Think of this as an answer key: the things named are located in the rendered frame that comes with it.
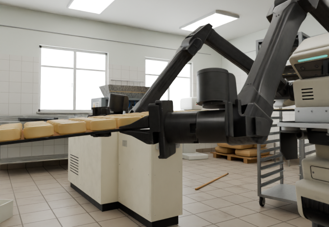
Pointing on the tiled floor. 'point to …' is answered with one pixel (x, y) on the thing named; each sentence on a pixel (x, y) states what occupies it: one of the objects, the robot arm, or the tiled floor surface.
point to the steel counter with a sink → (31, 156)
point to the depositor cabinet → (95, 169)
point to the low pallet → (237, 157)
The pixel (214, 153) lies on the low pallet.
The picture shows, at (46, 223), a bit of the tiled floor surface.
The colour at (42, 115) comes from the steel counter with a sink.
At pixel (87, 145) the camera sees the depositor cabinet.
